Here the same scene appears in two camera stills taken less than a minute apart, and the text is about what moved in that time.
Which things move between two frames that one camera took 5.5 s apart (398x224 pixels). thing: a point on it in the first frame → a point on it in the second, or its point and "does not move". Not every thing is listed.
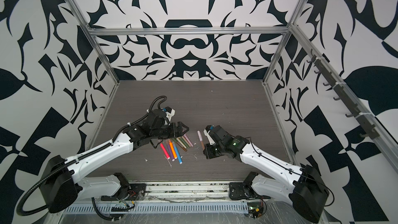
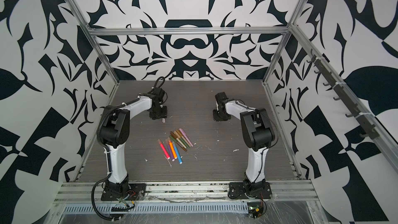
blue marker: (177, 153) does not move
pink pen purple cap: (188, 140) does not move
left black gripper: (178, 132) → (164, 115)
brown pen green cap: (179, 144) does not move
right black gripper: (208, 153) → (215, 117)
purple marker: (170, 152) does not move
